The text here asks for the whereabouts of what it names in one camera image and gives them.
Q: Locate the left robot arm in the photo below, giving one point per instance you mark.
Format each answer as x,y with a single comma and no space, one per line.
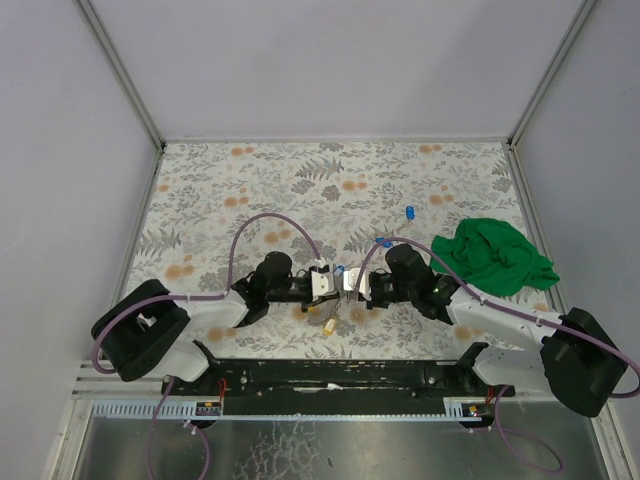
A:
146,329

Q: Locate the blue tag upper key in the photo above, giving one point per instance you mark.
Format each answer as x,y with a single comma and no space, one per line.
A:
409,218

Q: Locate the yellow tag key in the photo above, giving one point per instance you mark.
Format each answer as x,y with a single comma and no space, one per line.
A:
329,327

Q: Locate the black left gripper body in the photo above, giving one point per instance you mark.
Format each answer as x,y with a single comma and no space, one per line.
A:
306,290

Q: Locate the green cloth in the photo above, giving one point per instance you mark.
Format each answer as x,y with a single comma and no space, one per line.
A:
494,257

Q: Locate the numbered keyring organizer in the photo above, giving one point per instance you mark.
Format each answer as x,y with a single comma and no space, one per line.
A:
323,309

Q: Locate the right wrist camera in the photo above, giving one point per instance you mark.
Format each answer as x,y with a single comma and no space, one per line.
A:
356,284

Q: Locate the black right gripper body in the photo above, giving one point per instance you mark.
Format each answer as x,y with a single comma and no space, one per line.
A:
375,288

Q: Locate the blue tag lower key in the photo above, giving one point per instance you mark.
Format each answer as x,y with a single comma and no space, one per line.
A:
385,243

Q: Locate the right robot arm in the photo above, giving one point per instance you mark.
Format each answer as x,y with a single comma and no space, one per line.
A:
569,356

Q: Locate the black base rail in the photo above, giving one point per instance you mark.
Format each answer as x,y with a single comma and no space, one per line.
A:
334,387

